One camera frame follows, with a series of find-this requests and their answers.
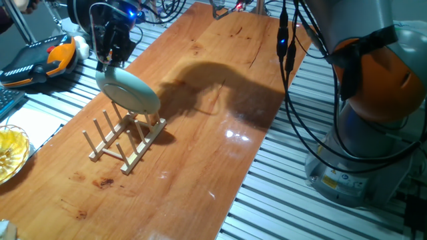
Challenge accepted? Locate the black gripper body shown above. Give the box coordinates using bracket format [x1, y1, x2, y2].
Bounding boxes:
[101, 18, 135, 63]

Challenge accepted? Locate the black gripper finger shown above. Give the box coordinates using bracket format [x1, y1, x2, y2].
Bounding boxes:
[106, 49, 118, 68]
[96, 55, 108, 73]

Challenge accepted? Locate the light green dish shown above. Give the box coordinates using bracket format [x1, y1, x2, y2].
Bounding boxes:
[95, 65, 161, 115]

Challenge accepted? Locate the person forearm dark sleeve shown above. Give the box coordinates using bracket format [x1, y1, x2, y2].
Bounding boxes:
[0, 6, 16, 34]

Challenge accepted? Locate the wooden peg dish rack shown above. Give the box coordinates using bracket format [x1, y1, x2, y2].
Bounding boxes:
[82, 101, 167, 176]

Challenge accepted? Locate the person hand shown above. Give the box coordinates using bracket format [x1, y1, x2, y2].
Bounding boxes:
[13, 0, 40, 14]

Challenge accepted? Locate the small white figure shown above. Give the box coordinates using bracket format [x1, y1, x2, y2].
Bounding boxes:
[73, 35, 91, 61]

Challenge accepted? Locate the black round device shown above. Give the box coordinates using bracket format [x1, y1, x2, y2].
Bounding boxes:
[66, 0, 97, 34]

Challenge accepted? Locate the grey metal stand leg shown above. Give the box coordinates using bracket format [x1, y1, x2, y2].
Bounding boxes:
[2, 0, 36, 44]

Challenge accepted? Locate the white paper sheet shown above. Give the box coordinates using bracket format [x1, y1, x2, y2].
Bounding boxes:
[0, 106, 64, 151]

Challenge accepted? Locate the black keyboard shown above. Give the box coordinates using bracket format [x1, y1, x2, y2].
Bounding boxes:
[0, 87, 26, 117]

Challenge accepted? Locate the small red light module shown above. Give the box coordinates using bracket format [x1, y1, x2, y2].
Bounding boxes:
[209, 0, 248, 19]

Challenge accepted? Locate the glossy brown wooden board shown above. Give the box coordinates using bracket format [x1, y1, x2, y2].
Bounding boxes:
[0, 1, 308, 240]

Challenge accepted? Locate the small white gold box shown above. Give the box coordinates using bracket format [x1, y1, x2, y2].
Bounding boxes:
[0, 219, 17, 240]

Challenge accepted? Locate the long frame pole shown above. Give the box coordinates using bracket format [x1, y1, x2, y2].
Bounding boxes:
[251, 0, 270, 16]

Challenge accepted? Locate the black cable with blue light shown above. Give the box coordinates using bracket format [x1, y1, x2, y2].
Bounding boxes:
[276, 0, 423, 174]

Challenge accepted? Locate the black cable with plug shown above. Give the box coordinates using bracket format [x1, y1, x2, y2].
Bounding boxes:
[284, 0, 423, 167]

